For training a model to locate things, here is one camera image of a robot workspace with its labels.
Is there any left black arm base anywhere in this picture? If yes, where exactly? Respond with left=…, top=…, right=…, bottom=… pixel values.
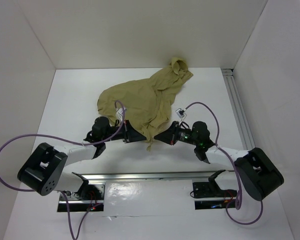
left=66, top=172, right=105, bottom=201

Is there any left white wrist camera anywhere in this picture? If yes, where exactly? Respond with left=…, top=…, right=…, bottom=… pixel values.
left=115, top=107, right=126, bottom=121

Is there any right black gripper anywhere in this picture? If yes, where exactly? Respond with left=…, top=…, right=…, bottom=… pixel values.
left=154, top=120, right=200, bottom=146

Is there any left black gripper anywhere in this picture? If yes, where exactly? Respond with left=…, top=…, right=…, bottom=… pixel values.
left=101, top=119, right=146, bottom=143

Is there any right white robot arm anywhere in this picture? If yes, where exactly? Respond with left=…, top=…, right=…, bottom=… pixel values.
left=154, top=121, right=284, bottom=201

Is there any olive yellow jacket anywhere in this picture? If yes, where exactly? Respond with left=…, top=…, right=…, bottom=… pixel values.
left=96, top=57, right=193, bottom=151

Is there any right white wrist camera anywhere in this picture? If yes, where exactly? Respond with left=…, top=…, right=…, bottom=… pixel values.
left=175, top=108, right=187, bottom=124

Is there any front aluminium rail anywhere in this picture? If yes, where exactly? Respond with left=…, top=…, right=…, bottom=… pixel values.
left=72, top=170, right=241, bottom=181

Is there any aluminium rail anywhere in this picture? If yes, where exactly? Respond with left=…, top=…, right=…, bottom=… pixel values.
left=221, top=69, right=255, bottom=150
left=72, top=170, right=241, bottom=181

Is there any right side aluminium rail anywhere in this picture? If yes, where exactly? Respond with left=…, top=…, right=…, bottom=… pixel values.
left=221, top=69, right=255, bottom=150

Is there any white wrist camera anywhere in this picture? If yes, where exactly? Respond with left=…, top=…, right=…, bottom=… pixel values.
left=115, top=107, right=126, bottom=121
left=175, top=108, right=187, bottom=124

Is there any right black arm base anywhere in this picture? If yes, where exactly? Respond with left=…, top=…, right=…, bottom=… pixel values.
left=189, top=170, right=237, bottom=199

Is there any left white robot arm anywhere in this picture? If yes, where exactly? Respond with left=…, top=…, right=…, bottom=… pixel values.
left=17, top=116, right=146, bottom=200

